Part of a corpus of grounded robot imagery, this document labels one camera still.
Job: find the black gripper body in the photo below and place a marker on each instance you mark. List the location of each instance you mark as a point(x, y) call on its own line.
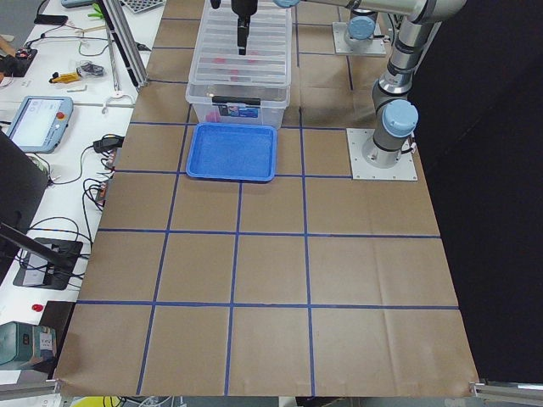
point(242, 7)

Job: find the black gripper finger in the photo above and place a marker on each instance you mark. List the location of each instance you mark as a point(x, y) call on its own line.
point(243, 34)

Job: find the clear plastic box lid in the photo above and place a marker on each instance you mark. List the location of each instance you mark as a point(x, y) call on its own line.
point(270, 34)

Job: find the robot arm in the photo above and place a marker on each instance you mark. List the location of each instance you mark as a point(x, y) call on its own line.
point(354, 63)
point(360, 27)

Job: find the clear plastic storage box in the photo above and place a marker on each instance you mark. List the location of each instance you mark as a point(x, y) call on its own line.
point(273, 103)

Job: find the blue plastic tray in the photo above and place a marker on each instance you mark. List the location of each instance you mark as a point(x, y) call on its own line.
point(233, 152)

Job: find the green power supply box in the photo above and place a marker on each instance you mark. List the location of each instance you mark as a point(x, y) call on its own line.
point(25, 345)

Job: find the teach pendant tablet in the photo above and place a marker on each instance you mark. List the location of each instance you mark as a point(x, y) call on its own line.
point(40, 123)

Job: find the black monitor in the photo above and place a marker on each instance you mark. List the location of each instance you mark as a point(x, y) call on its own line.
point(22, 187)

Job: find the black box latch handle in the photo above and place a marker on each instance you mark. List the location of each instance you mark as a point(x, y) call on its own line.
point(217, 99)

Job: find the aluminium frame profile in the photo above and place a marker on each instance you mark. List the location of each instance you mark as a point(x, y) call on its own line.
point(118, 26)

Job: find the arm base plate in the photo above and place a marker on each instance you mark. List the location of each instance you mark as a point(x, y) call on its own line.
point(345, 44)
point(368, 162)

